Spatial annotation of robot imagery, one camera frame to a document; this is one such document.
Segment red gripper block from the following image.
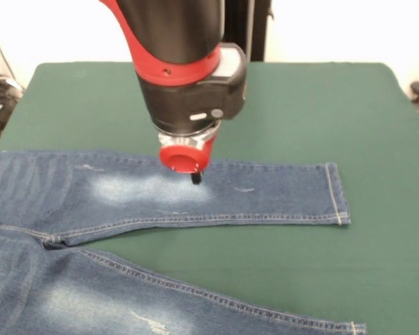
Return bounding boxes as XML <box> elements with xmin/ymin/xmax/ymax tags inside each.
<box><xmin>159</xmin><ymin>134</ymin><xmax>218</xmax><ymax>186</ymax></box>

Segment blue denim jeans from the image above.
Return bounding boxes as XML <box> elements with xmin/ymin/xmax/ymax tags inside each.
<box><xmin>0</xmin><ymin>149</ymin><xmax>367</xmax><ymax>335</ymax></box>

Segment dark green table cloth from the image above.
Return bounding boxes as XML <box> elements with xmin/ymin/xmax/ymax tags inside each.
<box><xmin>0</xmin><ymin>61</ymin><xmax>419</xmax><ymax>335</ymax></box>

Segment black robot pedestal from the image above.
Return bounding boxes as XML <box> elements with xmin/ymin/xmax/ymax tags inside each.
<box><xmin>223</xmin><ymin>0</ymin><xmax>275</xmax><ymax>63</ymax></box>

